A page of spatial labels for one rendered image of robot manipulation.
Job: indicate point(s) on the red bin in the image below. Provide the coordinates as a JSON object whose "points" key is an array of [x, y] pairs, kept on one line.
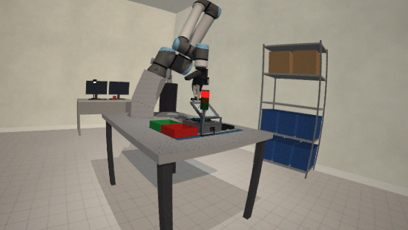
{"points": [[179, 130]]}

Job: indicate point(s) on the green bin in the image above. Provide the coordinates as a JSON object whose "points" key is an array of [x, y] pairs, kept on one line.
{"points": [[156, 124]]}

